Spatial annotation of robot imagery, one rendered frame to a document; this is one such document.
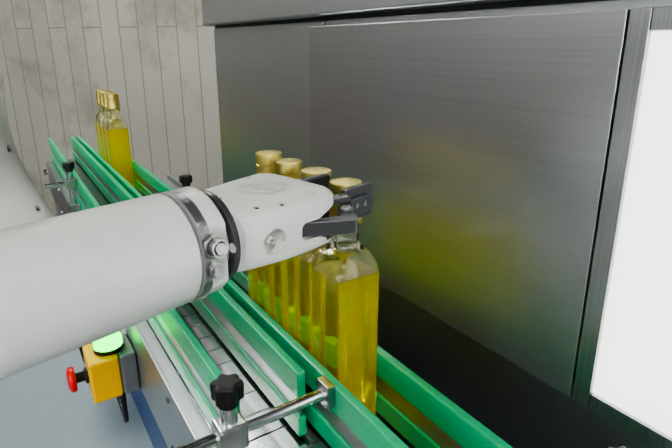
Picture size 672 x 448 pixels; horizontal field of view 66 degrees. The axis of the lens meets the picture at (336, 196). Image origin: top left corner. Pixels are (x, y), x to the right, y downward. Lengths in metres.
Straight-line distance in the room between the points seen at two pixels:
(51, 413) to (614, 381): 1.05
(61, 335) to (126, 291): 0.04
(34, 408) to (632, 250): 1.14
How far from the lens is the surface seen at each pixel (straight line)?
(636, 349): 0.50
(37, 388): 1.36
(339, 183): 0.51
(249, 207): 0.40
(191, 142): 3.47
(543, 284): 0.53
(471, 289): 0.59
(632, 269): 0.48
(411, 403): 0.58
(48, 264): 0.33
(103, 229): 0.35
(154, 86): 3.56
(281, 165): 0.60
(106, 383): 0.93
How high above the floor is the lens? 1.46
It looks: 16 degrees down
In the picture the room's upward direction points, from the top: straight up
